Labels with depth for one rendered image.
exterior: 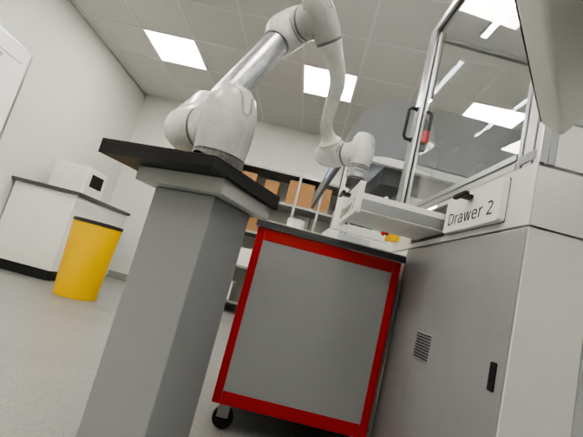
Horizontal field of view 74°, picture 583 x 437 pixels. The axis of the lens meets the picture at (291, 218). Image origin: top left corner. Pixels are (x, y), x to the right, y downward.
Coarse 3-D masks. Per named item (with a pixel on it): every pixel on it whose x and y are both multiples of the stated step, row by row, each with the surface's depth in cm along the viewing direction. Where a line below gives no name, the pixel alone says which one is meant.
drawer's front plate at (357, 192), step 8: (360, 184) 124; (352, 192) 134; (360, 192) 123; (344, 200) 148; (352, 200) 130; (360, 200) 123; (344, 208) 143; (352, 208) 126; (360, 208) 122; (344, 216) 138; (352, 216) 128
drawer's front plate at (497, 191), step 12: (504, 180) 93; (480, 192) 103; (492, 192) 97; (504, 192) 93; (456, 204) 115; (468, 204) 108; (480, 204) 101; (504, 204) 92; (480, 216) 100; (492, 216) 94; (504, 216) 92; (444, 228) 119; (456, 228) 111; (468, 228) 106
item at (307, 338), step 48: (288, 240) 145; (336, 240) 145; (288, 288) 142; (336, 288) 143; (384, 288) 145; (240, 336) 139; (288, 336) 140; (336, 336) 141; (384, 336) 142; (240, 384) 136; (288, 384) 137; (336, 384) 138; (336, 432) 136
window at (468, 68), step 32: (480, 0) 150; (512, 0) 122; (448, 32) 180; (480, 32) 141; (512, 32) 116; (448, 64) 168; (480, 64) 134; (512, 64) 111; (448, 96) 157; (480, 96) 127; (512, 96) 106; (448, 128) 148; (480, 128) 121; (512, 128) 102; (416, 160) 176; (448, 160) 140; (480, 160) 115; (416, 192) 165
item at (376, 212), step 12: (372, 204) 124; (384, 204) 125; (396, 204) 125; (360, 216) 132; (372, 216) 128; (384, 216) 124; (396, 216) 124; (408, 216) 125; (420, 216) 125; (432, 216) 125; (444, 216) 126; (372, 228) 148; (384, 228) 142; (396, 228) 137; (408, 228) 132; (420, 228) 128; (432, 228) 125
